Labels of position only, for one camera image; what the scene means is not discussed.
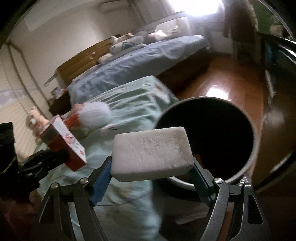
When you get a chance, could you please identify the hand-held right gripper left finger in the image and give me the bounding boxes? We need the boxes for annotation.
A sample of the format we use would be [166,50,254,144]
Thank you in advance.
[32,156,114,241]

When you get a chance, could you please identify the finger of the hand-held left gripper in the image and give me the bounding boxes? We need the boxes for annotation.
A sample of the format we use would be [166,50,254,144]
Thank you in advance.
[28,149,70,163]
[20,160,67,183]

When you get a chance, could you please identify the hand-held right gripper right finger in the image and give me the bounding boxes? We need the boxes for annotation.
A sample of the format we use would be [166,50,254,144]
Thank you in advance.
[188,159,272,241]

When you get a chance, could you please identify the red printed carton box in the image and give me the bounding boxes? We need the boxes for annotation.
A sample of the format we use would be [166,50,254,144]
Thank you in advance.
[41,115,87,172]

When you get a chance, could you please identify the black round trash bin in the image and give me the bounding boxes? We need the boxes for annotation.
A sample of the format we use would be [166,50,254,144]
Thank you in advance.
[154,96,260,192]

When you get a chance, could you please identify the white sponge block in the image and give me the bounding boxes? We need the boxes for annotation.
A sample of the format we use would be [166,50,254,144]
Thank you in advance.
[110,126,194,182]

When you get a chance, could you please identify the white tissue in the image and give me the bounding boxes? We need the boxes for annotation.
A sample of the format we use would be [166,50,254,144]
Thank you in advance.
[79,102,111,127]

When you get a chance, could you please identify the beige teddy bear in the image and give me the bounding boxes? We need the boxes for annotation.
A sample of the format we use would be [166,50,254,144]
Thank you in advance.
[25,106,50,144]

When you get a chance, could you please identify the dark wooden nightstand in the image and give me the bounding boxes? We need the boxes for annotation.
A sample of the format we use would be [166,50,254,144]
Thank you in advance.
[50,90,71,116]

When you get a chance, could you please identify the green floral bedsheet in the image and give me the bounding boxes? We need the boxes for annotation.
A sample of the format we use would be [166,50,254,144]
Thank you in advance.
[37,75,179,241]

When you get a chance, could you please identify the wooden headboard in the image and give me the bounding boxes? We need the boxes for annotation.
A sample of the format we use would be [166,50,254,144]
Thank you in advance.
[55,37,116,86]

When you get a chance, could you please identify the pale pink pillow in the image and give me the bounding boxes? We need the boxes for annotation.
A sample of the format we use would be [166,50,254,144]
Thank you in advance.
[97,53,116,64]

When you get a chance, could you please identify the blue sheeted bed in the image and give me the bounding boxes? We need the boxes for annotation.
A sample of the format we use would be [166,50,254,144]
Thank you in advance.
[67,35,211,105]

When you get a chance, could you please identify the white blue printed pillow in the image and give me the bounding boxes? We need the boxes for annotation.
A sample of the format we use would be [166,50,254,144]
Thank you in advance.
[110,36,144,55]

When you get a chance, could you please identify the pink plush cushion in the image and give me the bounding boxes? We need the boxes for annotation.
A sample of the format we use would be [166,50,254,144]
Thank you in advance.
[148,30,167,40]

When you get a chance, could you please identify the white air conditioner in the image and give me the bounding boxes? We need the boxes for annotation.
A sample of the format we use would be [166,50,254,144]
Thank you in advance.
[99,2,130,12]

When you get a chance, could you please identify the dark red hanging garment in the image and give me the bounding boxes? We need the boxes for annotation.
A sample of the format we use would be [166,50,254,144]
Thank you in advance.
[223,1,255,38]

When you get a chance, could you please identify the grey bed guard rail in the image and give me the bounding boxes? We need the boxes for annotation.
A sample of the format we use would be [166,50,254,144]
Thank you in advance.
[133,11,192,37]

